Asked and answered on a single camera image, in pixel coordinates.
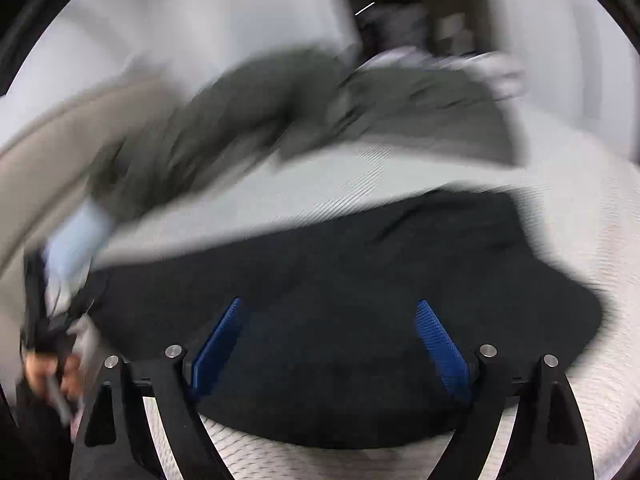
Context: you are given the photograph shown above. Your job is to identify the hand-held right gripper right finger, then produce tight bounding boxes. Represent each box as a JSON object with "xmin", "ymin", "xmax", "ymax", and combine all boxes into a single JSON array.
[{"xmin": 414, "ymin": 298, "xmax": 596, "ymax": 480}]

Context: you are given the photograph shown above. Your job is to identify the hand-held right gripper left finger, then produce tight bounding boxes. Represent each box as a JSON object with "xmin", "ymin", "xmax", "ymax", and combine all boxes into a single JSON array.
[{"xmin": 69, "ymin": 296, "xmax": 247, "ymax": 480}]

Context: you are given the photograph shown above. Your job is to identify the black pants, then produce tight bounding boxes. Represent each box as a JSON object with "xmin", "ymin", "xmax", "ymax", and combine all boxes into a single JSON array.
[{"xmin": 87, "ymin": 187, "xmax": 604, "ymax": 451}]

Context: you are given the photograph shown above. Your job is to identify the person's left forearm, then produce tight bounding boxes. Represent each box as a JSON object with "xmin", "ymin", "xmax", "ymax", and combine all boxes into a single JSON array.
[{"xmin": 10, "ymin": 395, "xmax": 76, "ymax": 480}]

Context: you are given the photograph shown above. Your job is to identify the person's left hand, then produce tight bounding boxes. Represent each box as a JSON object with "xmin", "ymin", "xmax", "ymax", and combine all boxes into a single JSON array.
[{"xmin": 24, "ymin": 352, "xmax": 84, "ymax": 402}]

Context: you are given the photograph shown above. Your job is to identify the light blue pillow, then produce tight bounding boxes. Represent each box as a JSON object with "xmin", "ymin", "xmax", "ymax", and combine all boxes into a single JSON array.
[{"xmin": 42, "ymin": 205, "xmax": 114, "ymax": 287}]

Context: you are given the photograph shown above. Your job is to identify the beige padded headboard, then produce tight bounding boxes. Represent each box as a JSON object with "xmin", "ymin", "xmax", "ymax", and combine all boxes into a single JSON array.
[{"xmin": 0, "ymin": 79, "xmax": 171, "ymax": 381}]

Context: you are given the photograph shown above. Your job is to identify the grey duvet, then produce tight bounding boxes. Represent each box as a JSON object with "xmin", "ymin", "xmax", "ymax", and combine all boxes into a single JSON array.
[{"xmin": 87, "ymin": 47, "xmax": 529, "ymax": 221}]

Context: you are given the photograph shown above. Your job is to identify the narrow white curtain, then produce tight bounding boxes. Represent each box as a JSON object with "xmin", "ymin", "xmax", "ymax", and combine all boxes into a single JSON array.
[{"xmin": 480, "ymin": 0, "xmax": 640, "ymax": 161}]

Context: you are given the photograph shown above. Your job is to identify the wide white curtain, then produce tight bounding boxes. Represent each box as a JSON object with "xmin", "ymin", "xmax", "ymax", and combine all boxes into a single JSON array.
[{"xmin": 0, "ymin": 0, "xmax": 353, "ymax": 128}]

